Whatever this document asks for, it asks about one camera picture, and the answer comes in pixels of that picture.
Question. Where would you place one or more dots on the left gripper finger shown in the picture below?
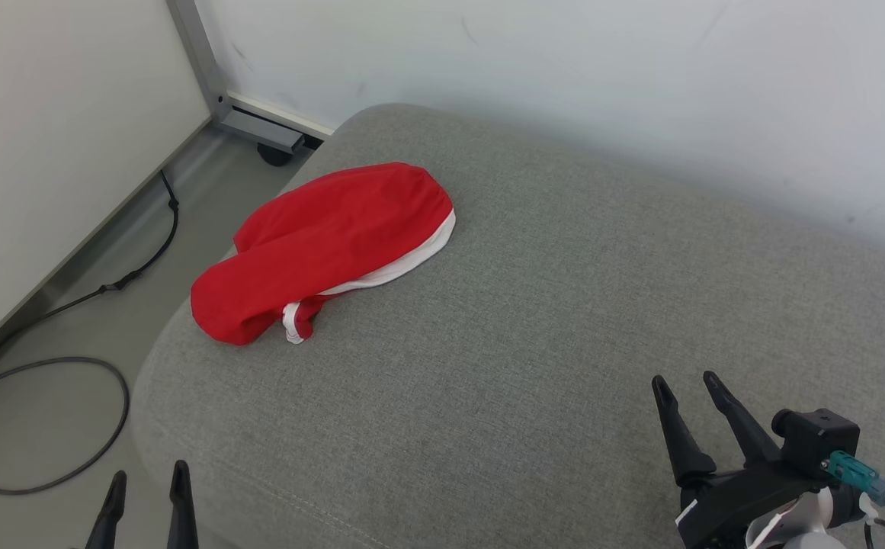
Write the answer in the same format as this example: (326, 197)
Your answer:
(110, 522)
(181, 522)

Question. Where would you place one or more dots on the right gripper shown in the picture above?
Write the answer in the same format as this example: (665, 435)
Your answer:
(724, 507)

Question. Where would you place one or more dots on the red shorts with white trim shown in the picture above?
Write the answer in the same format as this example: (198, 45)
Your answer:
(320, 244)

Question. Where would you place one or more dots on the white partition panel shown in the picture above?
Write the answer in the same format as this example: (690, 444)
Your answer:
(53, 152)

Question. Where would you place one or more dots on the black caster wheel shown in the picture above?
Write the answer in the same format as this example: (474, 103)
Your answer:
(274, 155)

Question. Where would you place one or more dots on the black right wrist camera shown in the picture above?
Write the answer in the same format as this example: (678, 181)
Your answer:
(819, 438)

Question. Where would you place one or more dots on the grey metal partition frame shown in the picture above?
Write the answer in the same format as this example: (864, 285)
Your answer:
(198, 46)

